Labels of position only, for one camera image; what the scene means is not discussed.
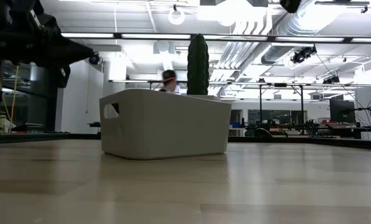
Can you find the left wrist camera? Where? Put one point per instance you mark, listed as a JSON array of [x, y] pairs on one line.
[[64, 76]]

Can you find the cluttered background workbench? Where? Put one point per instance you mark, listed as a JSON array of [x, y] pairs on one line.
[[297, 127]]

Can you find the black dome ceiling camera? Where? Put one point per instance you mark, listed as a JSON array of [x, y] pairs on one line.
[[95, 61]]

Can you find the person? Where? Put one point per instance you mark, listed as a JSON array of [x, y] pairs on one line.
[[169, 77]]

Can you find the black round chair back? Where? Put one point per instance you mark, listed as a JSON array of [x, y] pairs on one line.
[[263, 132]]

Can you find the green cactus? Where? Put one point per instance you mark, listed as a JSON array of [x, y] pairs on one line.
[[197, 62]]

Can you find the black monitor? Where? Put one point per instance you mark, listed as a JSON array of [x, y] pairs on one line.
[[342, 110]]

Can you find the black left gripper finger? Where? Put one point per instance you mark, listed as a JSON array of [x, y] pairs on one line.
[[64, 51]]

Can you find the silver ventilation duct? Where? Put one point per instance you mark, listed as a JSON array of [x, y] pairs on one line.
[[275, 54]]

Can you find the ceiling-hung black camera cluster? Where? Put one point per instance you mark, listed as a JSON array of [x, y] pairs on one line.
[[301, 55], [331, 80]]

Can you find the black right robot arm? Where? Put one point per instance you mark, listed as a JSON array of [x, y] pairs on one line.
[[290, 5]]

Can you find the white hexagonal plant pot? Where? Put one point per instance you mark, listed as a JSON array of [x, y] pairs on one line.
[[207, 97]]

